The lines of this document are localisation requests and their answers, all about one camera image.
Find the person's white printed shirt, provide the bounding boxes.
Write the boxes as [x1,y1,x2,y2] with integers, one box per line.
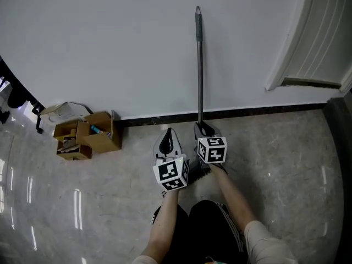
[131,219,300,264]

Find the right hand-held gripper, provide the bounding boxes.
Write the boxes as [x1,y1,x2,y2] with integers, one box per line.
[193,122,228,172]

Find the open cardboard box with papers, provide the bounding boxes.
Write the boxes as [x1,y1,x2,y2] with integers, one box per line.
[53,119,93,161]

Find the black office chair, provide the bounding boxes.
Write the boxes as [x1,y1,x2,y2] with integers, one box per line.
[0,56,46,135]

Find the person's left forearm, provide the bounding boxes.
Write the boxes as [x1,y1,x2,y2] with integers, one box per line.
[146,188,181,259]

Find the broom with metal handle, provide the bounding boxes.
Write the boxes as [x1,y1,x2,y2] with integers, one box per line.
[189,5,212,186]

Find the white door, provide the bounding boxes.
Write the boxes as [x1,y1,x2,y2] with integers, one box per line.
[285,0,352,87]
[264,0,352,94]

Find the large open cardboard box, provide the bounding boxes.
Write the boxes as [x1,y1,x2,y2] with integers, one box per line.
[75,109,123,155]

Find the person's black striped trousers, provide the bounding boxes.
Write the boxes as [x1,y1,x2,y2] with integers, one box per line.
[151,200,250,264]

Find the grey stone threshold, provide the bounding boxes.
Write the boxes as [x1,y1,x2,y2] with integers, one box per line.
[322,90,352,264]

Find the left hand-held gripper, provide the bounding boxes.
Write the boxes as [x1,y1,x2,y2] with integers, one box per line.
[152,128,190,193]

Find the white paper bag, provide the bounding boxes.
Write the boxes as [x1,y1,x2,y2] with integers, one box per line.
[41,101,95,124]

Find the person's right forearm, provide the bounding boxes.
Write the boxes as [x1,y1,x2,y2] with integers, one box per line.
[211,163,258,235]

